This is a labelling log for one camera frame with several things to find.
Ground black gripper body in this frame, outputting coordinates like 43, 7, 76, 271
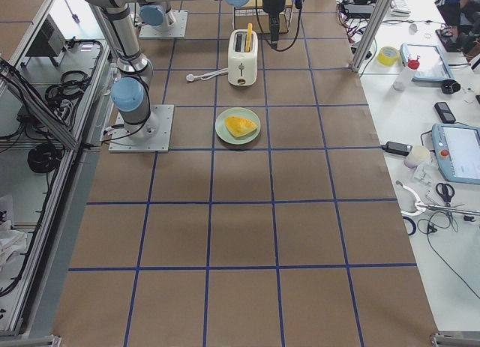
262, 0, 286, 43

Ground white two-slot toaster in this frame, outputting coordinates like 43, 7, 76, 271
227, 29, 258, 86

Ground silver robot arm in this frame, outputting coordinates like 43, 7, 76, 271
139, 1, 175, 31
84, 0, 249, 82

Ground grid-pattern wooden basket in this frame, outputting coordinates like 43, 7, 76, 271
232, 0, 293, 34

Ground yellow bread slice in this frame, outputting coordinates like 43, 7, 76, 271
244, 22, 253, 52

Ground yellow tape roll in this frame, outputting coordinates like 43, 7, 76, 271
376, 46, 400, 66

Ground golden triangular pastry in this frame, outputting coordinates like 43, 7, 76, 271
224, 115, 257, 139

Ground light green plate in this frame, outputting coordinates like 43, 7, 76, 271
215, 107, 261, 145

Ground red-capped plastic bottle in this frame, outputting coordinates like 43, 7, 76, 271
392, 56, 420, 91

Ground blue teach pendant far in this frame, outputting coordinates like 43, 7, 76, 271
400, 43, 454, 82

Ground blue teach pendant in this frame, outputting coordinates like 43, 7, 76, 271
431, 124, 479, 185
400, 43, 454, 82

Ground black power adapter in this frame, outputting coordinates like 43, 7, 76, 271
381, 141, 412, 156

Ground black phone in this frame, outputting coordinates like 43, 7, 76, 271
434, 102, 456, 124

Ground white paper cup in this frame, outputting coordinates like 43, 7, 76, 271
403, 145, 431, 169

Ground blue teach pendant near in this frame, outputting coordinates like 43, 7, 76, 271
431, 124, 479, 185

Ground black scissors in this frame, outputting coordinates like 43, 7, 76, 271
435, 182, 455, 207

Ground blue tape roll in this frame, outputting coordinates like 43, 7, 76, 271
402, 216, 417, 236

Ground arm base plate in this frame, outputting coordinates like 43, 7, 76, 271
139, 6, 188, 39
108, 104, 174, 153

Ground white toaster power cord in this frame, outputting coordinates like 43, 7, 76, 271
186, 67, 229, 83

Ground aluminium frame post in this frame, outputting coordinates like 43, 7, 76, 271
350, 0, 392, 73

